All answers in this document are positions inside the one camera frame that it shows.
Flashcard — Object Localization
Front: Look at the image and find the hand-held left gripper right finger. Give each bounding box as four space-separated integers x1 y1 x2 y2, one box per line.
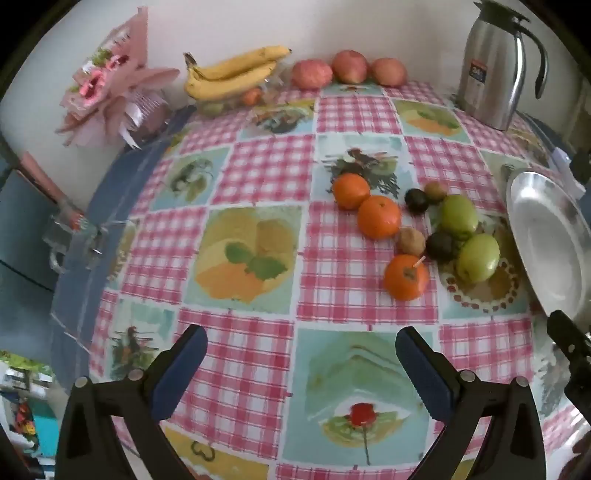
395 326 548 480

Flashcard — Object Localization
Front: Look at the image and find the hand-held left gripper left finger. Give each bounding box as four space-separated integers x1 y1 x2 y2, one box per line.
54 324 208 480

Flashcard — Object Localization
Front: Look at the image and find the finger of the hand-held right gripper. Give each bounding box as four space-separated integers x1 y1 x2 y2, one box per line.
547 309 591 409

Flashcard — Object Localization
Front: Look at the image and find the orange with pale stem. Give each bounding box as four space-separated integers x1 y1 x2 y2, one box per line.
384 254 429 302

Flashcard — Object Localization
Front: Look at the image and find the round metal plate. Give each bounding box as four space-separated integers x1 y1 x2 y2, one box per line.
505 171 591 317

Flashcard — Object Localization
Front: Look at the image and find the green round fruit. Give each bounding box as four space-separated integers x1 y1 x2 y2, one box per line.
438 194 479 234
456 233 501 283

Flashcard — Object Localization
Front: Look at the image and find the dark round fruit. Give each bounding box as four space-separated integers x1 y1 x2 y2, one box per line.
425 231 456 261
405 188 428 215

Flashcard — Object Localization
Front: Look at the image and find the brown kiwi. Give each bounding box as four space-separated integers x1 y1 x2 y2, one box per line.
398 227 426 257
424 181 448 205

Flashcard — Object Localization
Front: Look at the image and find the clear glass mug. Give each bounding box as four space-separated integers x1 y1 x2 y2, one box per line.
43 213 101 274

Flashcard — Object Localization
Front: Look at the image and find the white power strip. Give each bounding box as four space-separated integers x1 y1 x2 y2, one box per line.
549 148 587 197

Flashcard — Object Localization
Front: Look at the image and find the checked fruit print tablecloth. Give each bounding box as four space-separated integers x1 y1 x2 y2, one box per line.
88 80 591 480

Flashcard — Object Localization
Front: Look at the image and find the clear plastic fruit container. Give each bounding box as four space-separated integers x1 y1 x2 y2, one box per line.
196 69 287 116

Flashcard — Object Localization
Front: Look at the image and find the pink wrapped flower bouquet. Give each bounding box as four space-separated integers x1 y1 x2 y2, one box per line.
55 9 181 149

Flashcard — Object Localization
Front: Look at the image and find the stainless steel thermos jug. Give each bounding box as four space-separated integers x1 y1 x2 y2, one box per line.
457 0 549 131

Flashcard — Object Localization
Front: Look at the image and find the yellow banana bunch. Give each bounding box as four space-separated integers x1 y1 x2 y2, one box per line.
184 45 293 101

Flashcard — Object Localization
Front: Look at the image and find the small red apple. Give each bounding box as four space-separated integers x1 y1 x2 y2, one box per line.
370 58 408 87

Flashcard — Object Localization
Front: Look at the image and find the large red apple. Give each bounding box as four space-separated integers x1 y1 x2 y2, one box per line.
291 60 333 89

